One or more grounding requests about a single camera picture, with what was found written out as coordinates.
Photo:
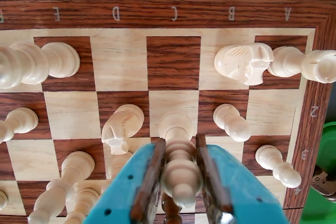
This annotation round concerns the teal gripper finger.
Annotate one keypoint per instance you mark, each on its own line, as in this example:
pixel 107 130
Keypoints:
pixel 241 197
pixel 118 197

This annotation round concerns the white bishop piece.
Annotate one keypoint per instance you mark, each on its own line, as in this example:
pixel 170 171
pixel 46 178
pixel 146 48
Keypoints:
pixel 178 171

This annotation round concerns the wooden folding chess board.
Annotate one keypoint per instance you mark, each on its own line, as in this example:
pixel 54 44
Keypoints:
pixel 173 61

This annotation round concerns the green plastic tray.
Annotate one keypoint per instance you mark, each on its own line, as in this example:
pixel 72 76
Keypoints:
pixel 329 142

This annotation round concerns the white wooden knight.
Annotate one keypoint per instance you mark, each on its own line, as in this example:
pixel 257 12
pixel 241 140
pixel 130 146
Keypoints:
pixel 236 61

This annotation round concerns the white wooden rook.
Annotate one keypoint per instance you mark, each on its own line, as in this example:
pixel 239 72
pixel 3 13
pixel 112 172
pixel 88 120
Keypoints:
pixel 286 60

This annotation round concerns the white wooden king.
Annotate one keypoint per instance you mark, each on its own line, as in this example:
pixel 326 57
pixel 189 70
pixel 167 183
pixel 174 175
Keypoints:
pixel 60 58

